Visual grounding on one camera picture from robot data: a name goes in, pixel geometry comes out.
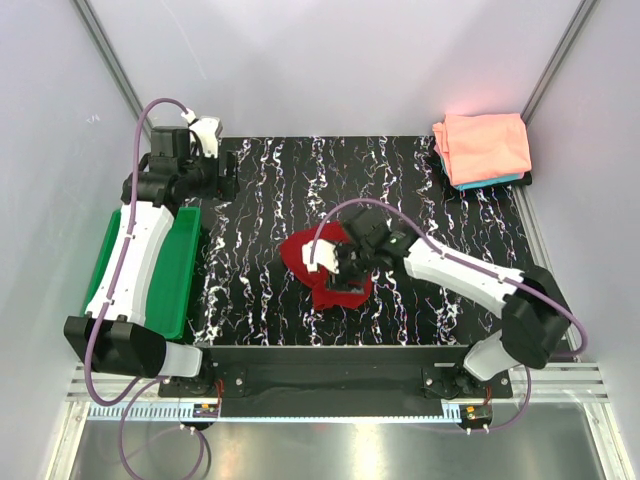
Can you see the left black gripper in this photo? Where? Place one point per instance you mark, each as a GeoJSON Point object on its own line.
{"type": "Point", "coordinates": [221, 187]}

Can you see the left aluminium frame post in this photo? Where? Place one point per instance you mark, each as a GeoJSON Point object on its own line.
{"type": "Point", "coordinates": [106, 51]}

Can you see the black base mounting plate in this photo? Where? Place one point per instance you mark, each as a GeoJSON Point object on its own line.
{"type": "Point", "coordinates": [336, 375]}

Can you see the folded teal t shirt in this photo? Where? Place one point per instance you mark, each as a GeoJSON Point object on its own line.
{"type": "Point", "coordinates": [507, 179]}

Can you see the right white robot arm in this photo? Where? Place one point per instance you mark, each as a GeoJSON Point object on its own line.
{"type": "Point", "coordinates": [529, 304]}

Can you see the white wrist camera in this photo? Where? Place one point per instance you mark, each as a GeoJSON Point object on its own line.
{"type": "Point", "coordinates": [207, 130]}
{"type": "Point", "coordinates": [320, 254]}

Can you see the red t shirt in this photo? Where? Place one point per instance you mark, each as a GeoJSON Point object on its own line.
{"type": "Point", "coordinates": [291, 255]}

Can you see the green plastic tray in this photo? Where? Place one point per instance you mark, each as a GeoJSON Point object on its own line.
{"type": "Point", "coordinates": [169, 291]}

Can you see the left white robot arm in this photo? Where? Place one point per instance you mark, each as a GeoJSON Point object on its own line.
{"type": "Point", "coordinates": [112, 335]}

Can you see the aluminium frame post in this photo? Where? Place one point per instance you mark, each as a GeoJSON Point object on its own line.
{"type": "Point", "coordinates": [106, 51]}
{"type": "Point", "coordinates": [565, 44]}

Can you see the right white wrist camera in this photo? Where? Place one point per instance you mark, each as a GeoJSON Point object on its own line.
{"type": "Point", "coordinates": [320, 254]}

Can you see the white slotted cable duct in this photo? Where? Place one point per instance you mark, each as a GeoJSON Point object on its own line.
{"type": "Point", "coordinates": [234, 411]}

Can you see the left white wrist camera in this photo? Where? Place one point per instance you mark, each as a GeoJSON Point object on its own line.
{"type": "Point", "coordinates": [207, 130]}

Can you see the folded salmon pink t shirt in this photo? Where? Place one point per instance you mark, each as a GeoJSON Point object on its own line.
{"type": "Point", "coordinates": [483, 147]}

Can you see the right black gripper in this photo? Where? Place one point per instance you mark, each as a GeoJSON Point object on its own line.
{"type": "Point", "coordinates": [339, 282]}

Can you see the right aluminium frame post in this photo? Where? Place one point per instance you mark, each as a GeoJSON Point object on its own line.
{"type": "Point", "coordinates": [565, 44]}

